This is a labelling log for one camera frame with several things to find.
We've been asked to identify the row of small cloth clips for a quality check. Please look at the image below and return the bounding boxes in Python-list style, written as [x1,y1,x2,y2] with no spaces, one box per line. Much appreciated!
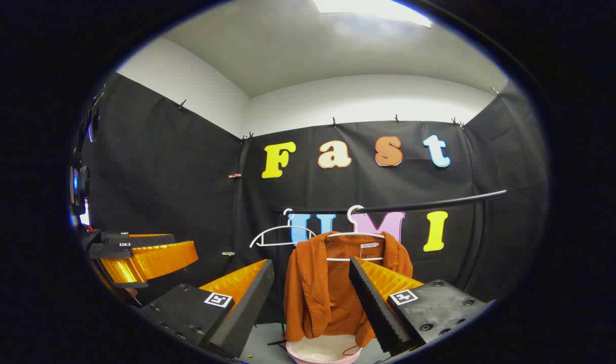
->
[178,86,501,142]

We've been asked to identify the ceiling light panel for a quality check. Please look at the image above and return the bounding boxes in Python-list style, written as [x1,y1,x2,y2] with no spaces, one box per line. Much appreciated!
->
[313,0,432,28]

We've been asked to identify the orange knitted cardigan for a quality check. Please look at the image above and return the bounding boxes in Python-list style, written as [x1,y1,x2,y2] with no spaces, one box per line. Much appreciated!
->
[283,231,413,349]

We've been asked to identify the white pink laundry hamper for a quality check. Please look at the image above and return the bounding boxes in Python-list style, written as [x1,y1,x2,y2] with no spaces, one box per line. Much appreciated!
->
[286,334,363,364]

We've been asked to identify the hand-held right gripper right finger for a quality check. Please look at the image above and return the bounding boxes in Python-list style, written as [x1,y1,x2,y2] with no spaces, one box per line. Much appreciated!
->
[348,256,493,357]

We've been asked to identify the white plastic hanger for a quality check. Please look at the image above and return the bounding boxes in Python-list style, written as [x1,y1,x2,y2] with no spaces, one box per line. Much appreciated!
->
[250,208,317,248]
[325,205,387,262]

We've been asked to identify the black clothes rail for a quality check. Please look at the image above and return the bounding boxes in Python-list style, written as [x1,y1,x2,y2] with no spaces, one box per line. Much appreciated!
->
[275,190,508,289]

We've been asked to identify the black backdrop cloth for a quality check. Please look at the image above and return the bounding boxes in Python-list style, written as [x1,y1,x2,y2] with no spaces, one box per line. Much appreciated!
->
[80,71,548,324]

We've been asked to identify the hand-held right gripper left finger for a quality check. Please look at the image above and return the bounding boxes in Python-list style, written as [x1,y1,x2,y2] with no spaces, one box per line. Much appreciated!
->
[136,259,275,359]

